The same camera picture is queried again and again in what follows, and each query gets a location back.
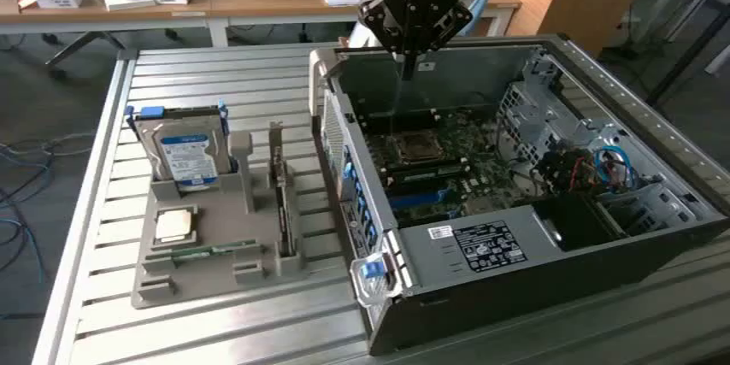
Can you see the hard disk with blue carrier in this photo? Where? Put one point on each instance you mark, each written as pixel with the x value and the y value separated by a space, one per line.
pixel 183 155

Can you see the black plastic shroud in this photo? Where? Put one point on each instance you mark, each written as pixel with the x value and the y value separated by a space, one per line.
pixel 575 224

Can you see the open black PC case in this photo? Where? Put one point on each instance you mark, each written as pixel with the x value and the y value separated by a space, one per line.
pixel 512 305

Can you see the gray power supply with label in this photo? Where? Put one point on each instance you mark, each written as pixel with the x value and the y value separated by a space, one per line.
pixel 434 262

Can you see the blue case latch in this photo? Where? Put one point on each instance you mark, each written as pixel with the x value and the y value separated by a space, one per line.
pixel 374 269

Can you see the CPU socket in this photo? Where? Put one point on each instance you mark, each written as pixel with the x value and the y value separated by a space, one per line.
pixel 419 147

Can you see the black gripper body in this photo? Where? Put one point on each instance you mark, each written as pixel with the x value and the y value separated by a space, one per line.
pixel 422 6

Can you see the blue expansion slot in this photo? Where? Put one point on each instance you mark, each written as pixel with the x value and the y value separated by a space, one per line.
pixel 416 199

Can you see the green motherboard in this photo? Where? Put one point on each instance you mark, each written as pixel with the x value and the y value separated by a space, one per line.
pixel 490 168

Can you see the silver perforated disk bay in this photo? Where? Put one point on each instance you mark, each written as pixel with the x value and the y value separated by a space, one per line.
pixel 530 125
pixel 655 207

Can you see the graphics card with metal bracket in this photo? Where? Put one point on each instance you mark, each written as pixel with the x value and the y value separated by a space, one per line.
pixel 284 194

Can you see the gray parts rack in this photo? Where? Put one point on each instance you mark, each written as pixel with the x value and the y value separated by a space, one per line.
pixel 228 228

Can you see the green RAM stick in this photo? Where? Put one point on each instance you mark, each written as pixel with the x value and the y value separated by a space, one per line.
pixel 199 250
pixel 427 173

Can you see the silver CPU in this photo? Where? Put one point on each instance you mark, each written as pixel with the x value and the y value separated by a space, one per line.
pixel 173 226

